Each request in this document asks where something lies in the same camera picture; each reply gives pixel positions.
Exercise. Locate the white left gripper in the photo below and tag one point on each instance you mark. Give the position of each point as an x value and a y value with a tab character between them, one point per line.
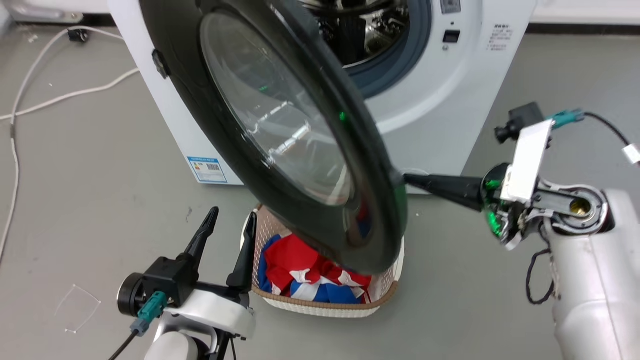
215	312

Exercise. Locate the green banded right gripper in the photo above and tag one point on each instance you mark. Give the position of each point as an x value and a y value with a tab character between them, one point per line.
500	220

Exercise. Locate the black round glass washer door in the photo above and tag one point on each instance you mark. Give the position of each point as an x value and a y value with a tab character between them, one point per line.
300	200

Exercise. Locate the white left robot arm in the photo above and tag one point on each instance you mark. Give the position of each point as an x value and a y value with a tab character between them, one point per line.
172	347

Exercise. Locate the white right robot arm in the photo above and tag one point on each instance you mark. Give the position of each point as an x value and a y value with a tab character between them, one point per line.
595	280

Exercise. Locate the white front-load washing machine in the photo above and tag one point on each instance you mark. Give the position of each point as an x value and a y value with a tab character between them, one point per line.
435	125

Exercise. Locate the red white blue clothing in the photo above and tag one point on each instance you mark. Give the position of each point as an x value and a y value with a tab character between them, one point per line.
290	260

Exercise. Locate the blue energy label sticker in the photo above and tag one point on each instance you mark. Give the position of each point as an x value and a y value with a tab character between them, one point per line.
207	170

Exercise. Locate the white woven laundry basket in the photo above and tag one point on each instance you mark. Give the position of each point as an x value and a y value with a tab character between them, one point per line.
325	308

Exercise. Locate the steel washer drum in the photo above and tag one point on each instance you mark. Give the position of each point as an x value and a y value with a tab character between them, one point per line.
370	30

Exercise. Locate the small black floor plug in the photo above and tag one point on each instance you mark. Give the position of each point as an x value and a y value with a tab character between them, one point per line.
78	35

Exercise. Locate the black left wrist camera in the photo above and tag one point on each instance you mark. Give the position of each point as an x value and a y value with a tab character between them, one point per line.
167	280

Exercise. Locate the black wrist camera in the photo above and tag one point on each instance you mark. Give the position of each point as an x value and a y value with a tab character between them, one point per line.
167	280
520	120

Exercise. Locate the white right camera mount plate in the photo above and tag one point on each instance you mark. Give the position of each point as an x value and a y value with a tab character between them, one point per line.
525	162

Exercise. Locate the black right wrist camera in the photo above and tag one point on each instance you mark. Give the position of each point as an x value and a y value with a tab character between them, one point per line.
520	120

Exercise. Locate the teal left camera connector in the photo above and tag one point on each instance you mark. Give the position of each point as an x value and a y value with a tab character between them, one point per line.
150	310

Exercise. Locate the teal camera connector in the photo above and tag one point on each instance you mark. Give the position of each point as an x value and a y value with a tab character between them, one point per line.
150	310
565	119

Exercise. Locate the teal right camera connector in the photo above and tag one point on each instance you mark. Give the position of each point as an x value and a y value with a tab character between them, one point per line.
565	119

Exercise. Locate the grey pipe along wall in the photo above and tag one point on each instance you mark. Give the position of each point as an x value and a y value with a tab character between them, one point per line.
45	12

